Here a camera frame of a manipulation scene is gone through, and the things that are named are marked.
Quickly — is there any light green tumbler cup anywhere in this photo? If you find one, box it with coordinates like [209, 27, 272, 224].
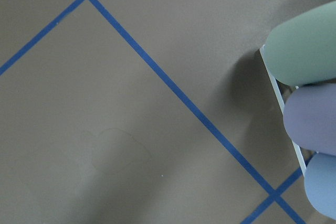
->
[263, 2, 335, 86]

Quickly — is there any purple tumbler cup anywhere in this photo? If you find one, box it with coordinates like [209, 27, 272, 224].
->
[283, 83, 335, 156]

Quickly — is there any blue tumbler cup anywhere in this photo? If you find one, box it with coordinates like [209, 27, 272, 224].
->
[304, 153, 335, 220]

